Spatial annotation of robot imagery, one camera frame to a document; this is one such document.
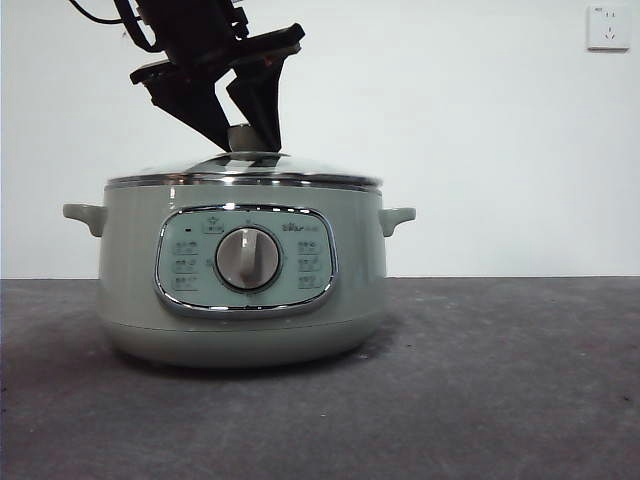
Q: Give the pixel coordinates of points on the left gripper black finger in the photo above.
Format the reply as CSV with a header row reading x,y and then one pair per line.
x,y
192,105
260,97

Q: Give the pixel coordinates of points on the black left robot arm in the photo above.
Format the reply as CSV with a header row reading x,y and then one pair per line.
x,y
185,30

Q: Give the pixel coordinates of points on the glass lid with green knob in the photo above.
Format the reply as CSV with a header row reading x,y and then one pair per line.
x,y
242,137

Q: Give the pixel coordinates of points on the white wall socket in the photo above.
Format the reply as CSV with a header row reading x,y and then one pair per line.
x,y
607,30

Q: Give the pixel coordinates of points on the pale green electric cooking pot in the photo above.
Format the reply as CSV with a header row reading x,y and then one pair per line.
x,y
130,260

